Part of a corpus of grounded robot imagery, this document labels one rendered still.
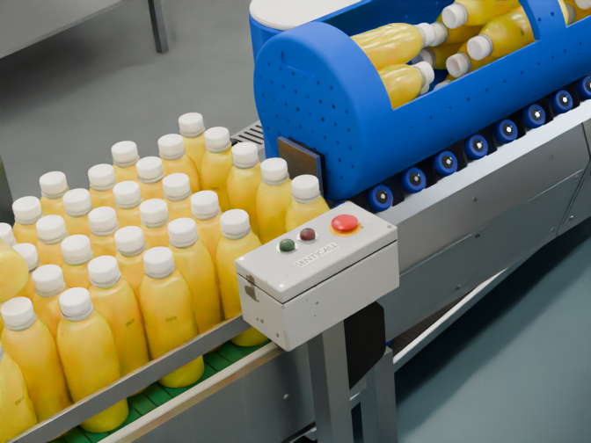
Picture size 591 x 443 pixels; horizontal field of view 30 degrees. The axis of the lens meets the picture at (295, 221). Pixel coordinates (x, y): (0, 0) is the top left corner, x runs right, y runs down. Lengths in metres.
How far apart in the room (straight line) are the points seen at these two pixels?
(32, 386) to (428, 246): 0.74
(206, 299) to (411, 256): 0.44
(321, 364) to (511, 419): 1.29
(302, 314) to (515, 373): 1.55
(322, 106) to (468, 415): 1.27
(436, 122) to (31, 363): 0.74
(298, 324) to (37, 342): 0.33
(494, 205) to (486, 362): 1.03
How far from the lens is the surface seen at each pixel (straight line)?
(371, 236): 1.46
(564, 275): 3.26
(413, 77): 1.79
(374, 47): 1.79
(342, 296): 1.45
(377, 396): 2.04
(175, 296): 1.47
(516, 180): 2.01
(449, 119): 1.79
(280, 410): 1.66
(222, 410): 1.58
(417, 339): 2.79
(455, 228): 1.91
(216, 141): 1.72
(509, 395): 2.85
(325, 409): 1.61
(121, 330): 1.49
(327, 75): 1.68
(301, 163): 1.78
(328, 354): 1.54
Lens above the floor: 1.91
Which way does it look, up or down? 33 degrees down
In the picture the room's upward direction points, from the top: 6 degrees counter-clockwise
